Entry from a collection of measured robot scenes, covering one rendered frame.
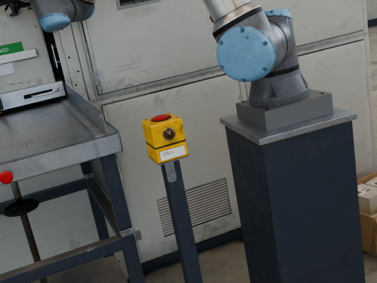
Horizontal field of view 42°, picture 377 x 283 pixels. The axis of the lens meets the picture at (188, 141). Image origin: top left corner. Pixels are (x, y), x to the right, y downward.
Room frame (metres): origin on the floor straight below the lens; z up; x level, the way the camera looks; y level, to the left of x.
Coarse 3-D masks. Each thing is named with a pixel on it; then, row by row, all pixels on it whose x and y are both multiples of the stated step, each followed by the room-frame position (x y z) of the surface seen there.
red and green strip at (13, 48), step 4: (8, 44) 1.93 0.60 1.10; (12, 44) 1.94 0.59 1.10; (16, 44) 1.94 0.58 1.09; (20, 44) 1.95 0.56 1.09; (0, 48) 1.92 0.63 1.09; (4, 48) 1.93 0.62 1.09; (8, 48) 1.93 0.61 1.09; (12, 48) 1.94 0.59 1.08; (16, 48) 1.94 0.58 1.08; (20, 48) 1.95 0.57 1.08; (0, 52) 1.92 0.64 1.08; (4, 52) 1.93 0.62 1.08; (8, 52) 1.93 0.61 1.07; (12, 52) 1.94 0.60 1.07
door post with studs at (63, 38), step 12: (60, 36) 1.96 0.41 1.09; (72, 36) 1.97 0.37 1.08; (60, 48) 1.96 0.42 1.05; (72, 48) 1.97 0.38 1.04; (60, 60) 1.95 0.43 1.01; (72, 60) 1.96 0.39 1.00; (72, 72) 1.96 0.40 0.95; (72, 84) 1.96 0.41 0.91; (84, 96) 1.97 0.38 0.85; (120, 252) 1.96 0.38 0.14; (120, 264) 1.96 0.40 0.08
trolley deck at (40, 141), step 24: (0, 120) 1.80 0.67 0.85; (24, 120) 1.72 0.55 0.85; (48, 120) 1.64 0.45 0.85; (72, 120) 1.57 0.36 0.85; (0, 144) 1.43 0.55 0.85; (24, 144) 1.37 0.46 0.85; (48, 144) 1.32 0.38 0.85; (72, 144) 1.27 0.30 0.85; (96, 144) 1.29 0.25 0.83; (120, 144) 1.31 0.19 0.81; (0, 168) 1.21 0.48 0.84; (24, 168) 1.23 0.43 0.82; (48, 168) 1.25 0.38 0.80
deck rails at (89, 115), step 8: (72, 96) 1.82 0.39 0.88; (80, 96) 1.62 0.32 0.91; (64, 104) 1.86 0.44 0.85; (72, 104) 1.83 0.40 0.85; (80, 104) 1.67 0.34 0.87; (88, 104) 1.49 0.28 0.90; (72, 112) 1.68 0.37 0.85; (80, 112) 1.65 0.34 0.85; (88, 112) 1.53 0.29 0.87; (96, 112) 1.38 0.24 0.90; (80, 120) 1.53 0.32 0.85; (88, 120) 1.51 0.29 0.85; (96, 120) 1.41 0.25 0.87; (88, 128) 1.41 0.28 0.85; (96, 128) 1.39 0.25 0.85; (104, 128) 1.31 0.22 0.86; (96, 136) 1.29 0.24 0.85
